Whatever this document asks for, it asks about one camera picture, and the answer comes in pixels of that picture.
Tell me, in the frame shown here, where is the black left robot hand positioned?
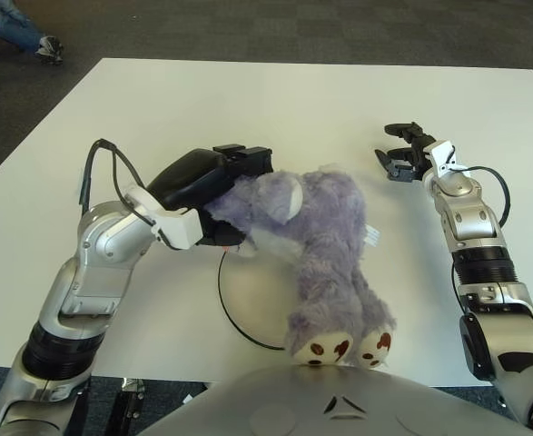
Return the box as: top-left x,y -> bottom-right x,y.
146,144 -> 275,249

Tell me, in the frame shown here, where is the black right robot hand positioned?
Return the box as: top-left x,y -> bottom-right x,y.
373,121 -> 435,183

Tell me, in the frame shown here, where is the purple plush bunny doll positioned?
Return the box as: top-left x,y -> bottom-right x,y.
204,165 -> 397,369

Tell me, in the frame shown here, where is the white plate with black rim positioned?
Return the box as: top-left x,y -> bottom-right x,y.
217,252 -> 294,352

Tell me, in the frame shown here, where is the grey white sneaker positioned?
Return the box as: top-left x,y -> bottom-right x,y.
35,35 -> 64,64

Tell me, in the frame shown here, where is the blue jeans leg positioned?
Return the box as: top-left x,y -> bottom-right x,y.
0,0 -> 44,54

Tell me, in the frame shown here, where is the black pole with metal clamp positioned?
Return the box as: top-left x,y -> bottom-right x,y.
106,379 -> 147,436

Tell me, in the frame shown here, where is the silver robot torso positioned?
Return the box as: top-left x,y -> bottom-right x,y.
143,365 -> 530,436

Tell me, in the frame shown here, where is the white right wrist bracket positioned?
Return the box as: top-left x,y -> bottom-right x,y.
427,140 -> 471,178

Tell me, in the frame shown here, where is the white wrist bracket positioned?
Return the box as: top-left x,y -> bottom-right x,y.
427,140 -> 471,178
123,183 -> 203,251

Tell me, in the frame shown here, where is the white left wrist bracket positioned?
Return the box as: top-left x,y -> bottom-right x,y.
123,183 -> 203,251

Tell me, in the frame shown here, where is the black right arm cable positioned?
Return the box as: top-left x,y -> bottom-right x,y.
450,165 -> 508,314

